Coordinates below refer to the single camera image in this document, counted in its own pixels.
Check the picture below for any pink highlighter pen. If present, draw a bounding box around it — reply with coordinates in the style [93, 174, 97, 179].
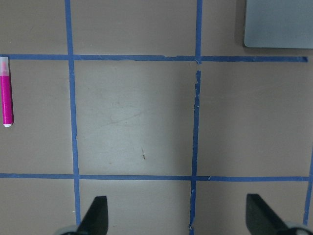
[0, 56, 13, 127]

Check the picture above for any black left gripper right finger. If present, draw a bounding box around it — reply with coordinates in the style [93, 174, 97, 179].
[246, 194, 289, 235]

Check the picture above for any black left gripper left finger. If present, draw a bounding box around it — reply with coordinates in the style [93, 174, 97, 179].
[75, 196, 109, 235]

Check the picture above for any grey closed laptop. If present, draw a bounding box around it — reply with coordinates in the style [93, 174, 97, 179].
[244, 0, 313, 49]

